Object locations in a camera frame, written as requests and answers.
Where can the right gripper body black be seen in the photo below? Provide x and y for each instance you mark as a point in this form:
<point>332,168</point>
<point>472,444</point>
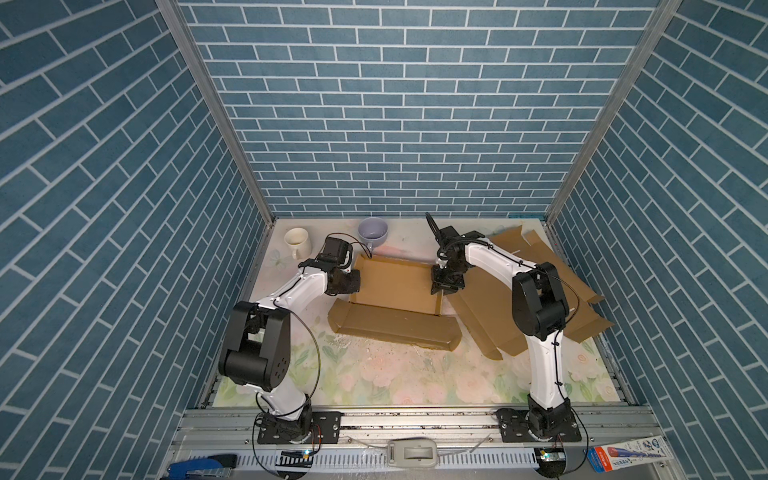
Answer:
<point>447,278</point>

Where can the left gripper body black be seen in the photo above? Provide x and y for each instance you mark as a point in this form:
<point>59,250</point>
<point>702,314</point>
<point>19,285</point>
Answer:
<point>347,281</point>

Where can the brown cardboard box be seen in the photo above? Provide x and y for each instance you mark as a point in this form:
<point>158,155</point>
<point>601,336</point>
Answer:
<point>395,304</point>

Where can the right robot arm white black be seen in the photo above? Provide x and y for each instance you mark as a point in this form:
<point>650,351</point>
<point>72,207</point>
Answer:
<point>539,310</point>

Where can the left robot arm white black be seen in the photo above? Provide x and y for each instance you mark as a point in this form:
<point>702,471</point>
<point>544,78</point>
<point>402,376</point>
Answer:
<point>256,349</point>

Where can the white ceramic mug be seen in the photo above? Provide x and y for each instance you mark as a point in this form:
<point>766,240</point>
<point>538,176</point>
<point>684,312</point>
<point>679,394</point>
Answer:
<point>299,243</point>

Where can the lavender speckled ceramic cup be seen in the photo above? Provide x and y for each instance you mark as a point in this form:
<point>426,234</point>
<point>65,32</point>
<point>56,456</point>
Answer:
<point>373,232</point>

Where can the flat brown cardboard sheet middle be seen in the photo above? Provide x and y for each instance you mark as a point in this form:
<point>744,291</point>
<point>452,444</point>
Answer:
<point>485,308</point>

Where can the flat brown cardboard sheet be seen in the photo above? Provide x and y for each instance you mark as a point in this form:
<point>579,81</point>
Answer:
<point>532,248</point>
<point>485,308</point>

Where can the flat brown cardboard sheet right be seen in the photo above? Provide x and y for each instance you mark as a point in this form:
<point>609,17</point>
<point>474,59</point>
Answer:
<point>532,248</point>

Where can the small green circuit board right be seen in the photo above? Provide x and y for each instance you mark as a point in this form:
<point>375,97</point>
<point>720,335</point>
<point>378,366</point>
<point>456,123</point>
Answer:
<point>551,455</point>

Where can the blue tool at bottom left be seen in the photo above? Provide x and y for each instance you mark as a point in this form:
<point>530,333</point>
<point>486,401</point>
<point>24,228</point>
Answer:
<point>218,466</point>

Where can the white red blue carton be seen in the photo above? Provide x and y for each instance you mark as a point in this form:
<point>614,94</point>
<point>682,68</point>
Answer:
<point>612,457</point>

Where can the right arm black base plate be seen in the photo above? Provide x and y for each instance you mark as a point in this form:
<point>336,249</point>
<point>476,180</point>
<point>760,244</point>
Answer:
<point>519,426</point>

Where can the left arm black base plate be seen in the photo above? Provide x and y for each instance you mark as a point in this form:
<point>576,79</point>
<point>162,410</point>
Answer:
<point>270,430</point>

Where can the aluminium mounting rail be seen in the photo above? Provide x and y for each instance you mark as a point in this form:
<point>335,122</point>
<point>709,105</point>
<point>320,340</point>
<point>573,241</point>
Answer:
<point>230,428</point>

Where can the grey plastic handle clamp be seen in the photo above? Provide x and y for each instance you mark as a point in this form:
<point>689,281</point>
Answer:
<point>410,453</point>

